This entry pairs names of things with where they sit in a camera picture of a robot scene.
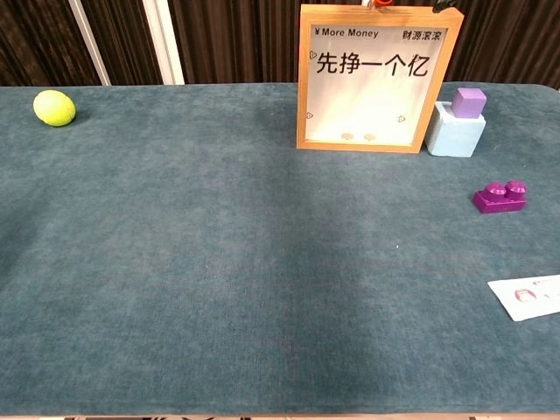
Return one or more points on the purple foam cube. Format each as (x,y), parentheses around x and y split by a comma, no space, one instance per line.
(469,103)

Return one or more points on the wooden coin box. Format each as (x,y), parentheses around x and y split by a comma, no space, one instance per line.
(372,96)

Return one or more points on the light blue foam block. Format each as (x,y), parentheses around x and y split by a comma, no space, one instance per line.
(452,137)

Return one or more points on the wide white frame post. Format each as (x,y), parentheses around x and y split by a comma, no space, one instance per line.
(164,41)

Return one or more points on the teal table cloth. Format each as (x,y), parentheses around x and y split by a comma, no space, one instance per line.
(197,262)

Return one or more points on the purple two-stud toy brick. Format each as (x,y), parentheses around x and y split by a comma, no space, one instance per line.
(499,199)

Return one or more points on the yellow-green tennis ball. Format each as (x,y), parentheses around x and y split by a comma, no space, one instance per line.
(54,108)

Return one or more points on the thin white frame post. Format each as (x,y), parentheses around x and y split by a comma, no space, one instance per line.
(89,41)

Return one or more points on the white toothpaste tube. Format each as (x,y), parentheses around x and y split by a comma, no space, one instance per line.
(529,297)

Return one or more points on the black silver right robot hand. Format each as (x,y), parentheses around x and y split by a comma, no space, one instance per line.
(381,2)

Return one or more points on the dark pleated curtain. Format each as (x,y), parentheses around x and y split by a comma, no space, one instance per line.
(240,39)

